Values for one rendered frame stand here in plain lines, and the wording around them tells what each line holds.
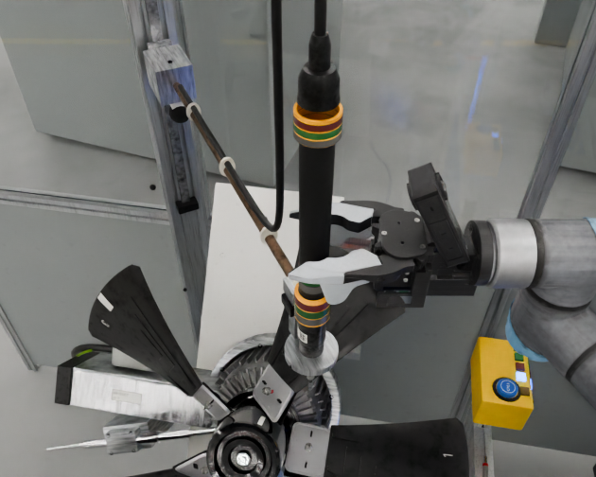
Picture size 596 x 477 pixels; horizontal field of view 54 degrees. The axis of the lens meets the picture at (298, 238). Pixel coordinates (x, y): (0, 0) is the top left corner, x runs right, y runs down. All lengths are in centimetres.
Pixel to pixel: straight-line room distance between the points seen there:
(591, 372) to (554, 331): 6
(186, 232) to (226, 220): 33
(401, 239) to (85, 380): 77
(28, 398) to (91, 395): 146
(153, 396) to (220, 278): 26
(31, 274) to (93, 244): 33
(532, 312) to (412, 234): 18
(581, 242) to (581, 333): 11
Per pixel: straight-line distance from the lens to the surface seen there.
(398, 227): 62
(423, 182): 56
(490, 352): 131
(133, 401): 118
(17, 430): 260
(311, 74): 49
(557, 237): 65
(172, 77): 112
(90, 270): 201
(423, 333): 187
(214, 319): 121
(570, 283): 67
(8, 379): 275
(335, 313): 92
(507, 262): 63
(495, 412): 127
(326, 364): 75
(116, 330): 105
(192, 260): 157
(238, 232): 117
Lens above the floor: 210
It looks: 44 degrees down
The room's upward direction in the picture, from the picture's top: straight up
